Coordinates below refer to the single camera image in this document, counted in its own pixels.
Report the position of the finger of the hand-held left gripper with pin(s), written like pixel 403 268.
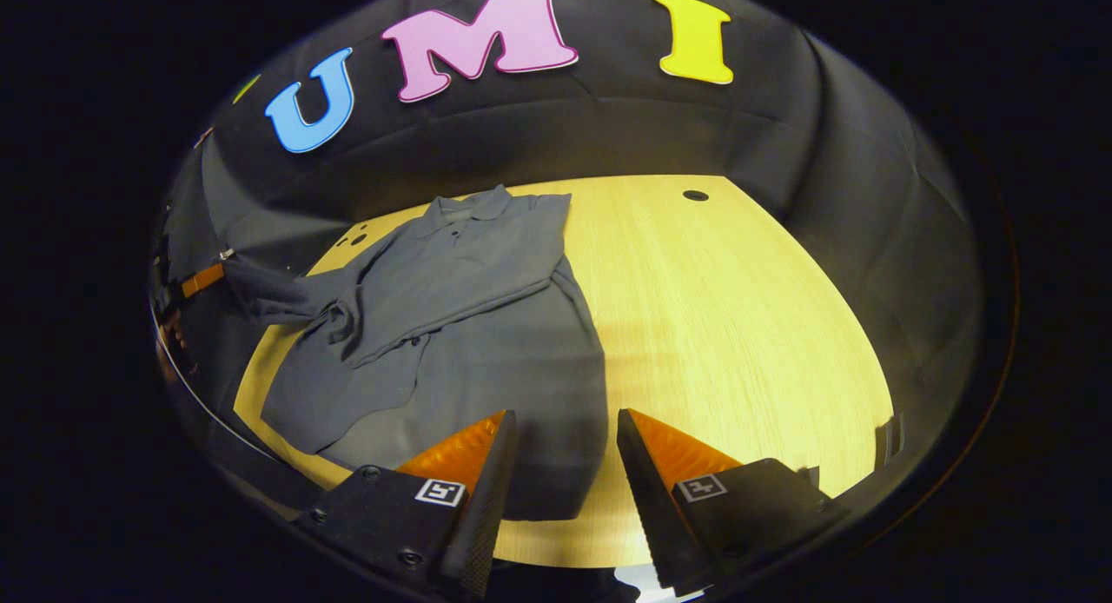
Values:
pixel 202 280

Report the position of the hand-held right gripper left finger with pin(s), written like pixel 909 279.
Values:
pixel 486 507

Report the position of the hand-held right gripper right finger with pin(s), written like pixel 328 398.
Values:
pixel 651 507

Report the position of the grey polo shirt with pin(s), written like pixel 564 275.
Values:
pixel 486 325

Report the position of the orange spring clip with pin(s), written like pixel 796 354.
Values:
pixel 204 137

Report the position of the grey curved bar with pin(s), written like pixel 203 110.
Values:
pixel 888 442

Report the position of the black backdrop cloth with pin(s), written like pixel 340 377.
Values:
pixel 608 125

